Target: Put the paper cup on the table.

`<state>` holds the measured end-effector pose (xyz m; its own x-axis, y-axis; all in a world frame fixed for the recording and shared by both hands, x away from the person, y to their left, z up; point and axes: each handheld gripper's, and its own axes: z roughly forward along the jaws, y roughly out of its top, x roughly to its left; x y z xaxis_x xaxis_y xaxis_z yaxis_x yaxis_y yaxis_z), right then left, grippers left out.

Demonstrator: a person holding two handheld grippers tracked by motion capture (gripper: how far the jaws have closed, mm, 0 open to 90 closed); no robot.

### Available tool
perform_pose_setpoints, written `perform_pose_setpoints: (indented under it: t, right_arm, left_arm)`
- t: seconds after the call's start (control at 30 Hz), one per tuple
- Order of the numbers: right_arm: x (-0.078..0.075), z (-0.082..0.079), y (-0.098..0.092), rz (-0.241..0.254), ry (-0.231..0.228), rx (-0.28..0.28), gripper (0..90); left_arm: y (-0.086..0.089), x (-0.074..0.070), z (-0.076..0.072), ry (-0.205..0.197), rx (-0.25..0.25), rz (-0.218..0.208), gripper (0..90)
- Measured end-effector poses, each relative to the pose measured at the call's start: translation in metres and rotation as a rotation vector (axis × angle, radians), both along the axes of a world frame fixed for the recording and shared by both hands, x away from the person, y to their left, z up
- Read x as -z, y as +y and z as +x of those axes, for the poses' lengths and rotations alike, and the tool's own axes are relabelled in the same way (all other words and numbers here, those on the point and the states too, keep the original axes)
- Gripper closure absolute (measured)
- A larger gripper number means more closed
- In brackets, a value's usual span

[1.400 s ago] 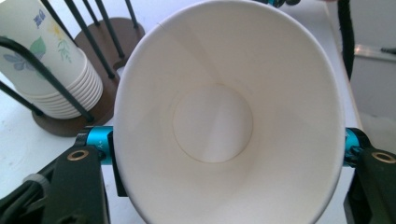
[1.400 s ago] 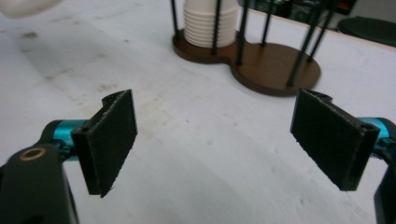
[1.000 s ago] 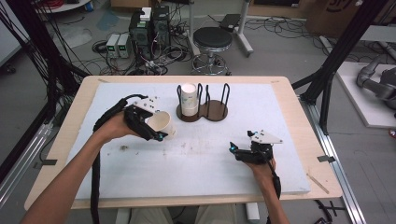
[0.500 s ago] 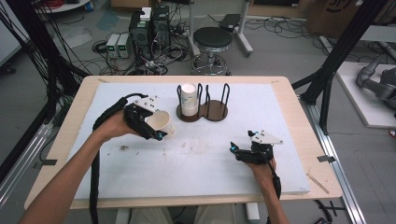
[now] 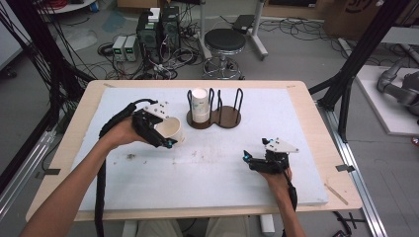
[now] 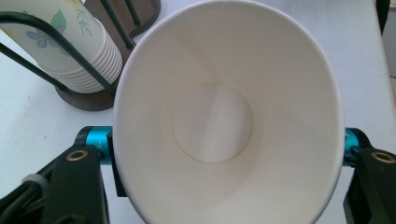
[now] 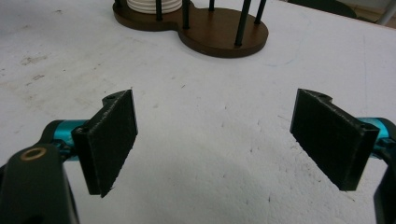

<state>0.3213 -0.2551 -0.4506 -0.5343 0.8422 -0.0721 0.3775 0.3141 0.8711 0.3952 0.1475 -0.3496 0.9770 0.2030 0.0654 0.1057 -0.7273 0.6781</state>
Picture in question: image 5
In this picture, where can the single white paper cup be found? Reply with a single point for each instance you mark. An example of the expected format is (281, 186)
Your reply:
(173, 130)

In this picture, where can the black metal frame post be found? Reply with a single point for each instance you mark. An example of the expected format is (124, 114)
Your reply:
(359, 56)

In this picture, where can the thin wooden stick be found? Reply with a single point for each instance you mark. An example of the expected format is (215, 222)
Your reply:
(336, 195)

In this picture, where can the aluminium rail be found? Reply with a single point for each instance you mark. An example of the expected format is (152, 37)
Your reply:
(359, 184)
(23, 171)

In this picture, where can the white metal stand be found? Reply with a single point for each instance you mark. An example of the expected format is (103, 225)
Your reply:
(257, 39)

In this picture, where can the wooden cup rack black rods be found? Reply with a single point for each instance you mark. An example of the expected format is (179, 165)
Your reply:
(227, 118)

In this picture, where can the light wooden table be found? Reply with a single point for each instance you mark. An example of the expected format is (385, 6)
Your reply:
(336, 138)

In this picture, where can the grey power supply unit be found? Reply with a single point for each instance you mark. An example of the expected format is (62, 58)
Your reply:
(131, 48)
(119, 47)

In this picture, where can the black round stool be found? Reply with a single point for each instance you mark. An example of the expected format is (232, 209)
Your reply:
(225, 39)

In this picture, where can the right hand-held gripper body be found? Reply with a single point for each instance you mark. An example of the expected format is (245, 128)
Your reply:
(275, 161)

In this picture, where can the black tape piece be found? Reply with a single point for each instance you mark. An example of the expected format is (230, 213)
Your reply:
(51, 171)
(345, 168)

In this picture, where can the cardboard box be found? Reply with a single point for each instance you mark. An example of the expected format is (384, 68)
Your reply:
(352, 16)

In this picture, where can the black computer tower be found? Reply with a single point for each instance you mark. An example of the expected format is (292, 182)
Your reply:
(171, 28)
(146, 36)

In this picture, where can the stack of white paper cups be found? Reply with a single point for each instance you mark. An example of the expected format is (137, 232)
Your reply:
(200, 105)

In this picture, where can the white foam mat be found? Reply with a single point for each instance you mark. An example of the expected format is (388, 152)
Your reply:
(210, 171)

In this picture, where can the black flat device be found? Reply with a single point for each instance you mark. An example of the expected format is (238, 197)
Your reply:
(243, 23)

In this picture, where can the person's right hand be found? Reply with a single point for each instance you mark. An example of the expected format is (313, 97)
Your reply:
(280, 182)

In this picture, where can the white floor platform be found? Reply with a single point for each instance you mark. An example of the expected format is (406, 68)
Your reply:
(388, 118)

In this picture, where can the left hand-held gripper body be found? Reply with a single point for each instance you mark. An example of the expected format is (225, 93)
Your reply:
(143, 123)

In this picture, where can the small white box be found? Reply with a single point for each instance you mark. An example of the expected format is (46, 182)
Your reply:
(154, 15)

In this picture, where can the person's left hand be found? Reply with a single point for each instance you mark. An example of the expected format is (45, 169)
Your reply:
(120, 133)

